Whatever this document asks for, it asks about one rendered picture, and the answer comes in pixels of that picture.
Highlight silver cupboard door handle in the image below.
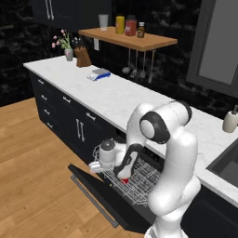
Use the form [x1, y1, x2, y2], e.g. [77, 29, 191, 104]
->
[75, 118, 81, 139]
[80, 121, 86, 143]

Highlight dark drawer front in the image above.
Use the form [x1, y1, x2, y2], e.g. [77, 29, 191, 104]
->
[33, 87, 61, 114]
[79, 103, 118, 133]
[36, 103, 62, 128]
[39, 116, 63, 142]
[58, 89, 83, 114]
[29, 71, 60, 100]

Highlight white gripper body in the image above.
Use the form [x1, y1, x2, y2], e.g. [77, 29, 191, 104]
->
[88, 160, 104, 175]

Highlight beige soap dispenser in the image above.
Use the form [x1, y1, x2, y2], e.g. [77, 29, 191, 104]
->
[221, 104, 238, 135]

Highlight white and blue kitchen scale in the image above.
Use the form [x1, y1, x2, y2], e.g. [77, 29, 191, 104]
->
[86, 68, 112, 83]

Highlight hanging grey ladle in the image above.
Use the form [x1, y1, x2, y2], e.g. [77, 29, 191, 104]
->
[121, 47, 132, 75]

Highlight black dishwasher door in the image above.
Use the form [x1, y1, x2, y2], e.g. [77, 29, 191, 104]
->
[67, 164, 151, 234]

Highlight yellow jar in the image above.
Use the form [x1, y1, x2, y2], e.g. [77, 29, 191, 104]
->
[115, 15, 126, 34]

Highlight white wire dishwasher rack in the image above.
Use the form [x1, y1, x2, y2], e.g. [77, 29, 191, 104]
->
[92, 140, 164, 208]

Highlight red jar with dark lid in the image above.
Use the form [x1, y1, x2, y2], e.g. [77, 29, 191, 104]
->
[125, 14, 138, 37]

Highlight dark cupboard door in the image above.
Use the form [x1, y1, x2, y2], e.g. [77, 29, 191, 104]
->
[79, 117, 118, 165]
[59, 106, 83, 156]

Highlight dark cupboard under sink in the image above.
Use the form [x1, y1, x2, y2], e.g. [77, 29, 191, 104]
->
[180, 185, 238, 238]

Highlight hanging grey spoon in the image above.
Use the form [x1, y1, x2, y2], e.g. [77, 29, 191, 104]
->
[129, 49, 139, 79]
[139, 50, 148, 79]

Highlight grey framed window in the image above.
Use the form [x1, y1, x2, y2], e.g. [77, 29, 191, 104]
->
[185, 0, 238, 99]

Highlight brown wooden knife block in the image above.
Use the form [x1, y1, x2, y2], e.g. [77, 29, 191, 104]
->
[71, 36, 93, 69]

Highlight hanging grey spatula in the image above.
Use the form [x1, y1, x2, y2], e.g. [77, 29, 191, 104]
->
[147, 49, 156, 85]

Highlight wooden wall shelf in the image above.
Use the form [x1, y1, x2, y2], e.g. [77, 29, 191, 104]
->
[77, 26, 179, 52]

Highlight grey dishwasher door handle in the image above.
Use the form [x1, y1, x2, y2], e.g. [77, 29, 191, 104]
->
[70, 174, 120, 229]

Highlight dark sink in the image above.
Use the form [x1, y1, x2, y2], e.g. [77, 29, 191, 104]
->
[205, 139, 238, 189]

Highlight pink flowers in grey vase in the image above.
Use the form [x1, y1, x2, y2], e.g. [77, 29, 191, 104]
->
[51, 29, 74, 62]

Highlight small brown bottle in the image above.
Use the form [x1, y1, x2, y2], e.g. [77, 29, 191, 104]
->
[137, 21, 146, 39]

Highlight dark upper cupboard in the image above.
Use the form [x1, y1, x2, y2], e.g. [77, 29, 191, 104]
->
[30, 0, 113, 33]

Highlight clear grey glass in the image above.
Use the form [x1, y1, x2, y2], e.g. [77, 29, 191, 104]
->
[98, 13, 110, 32]

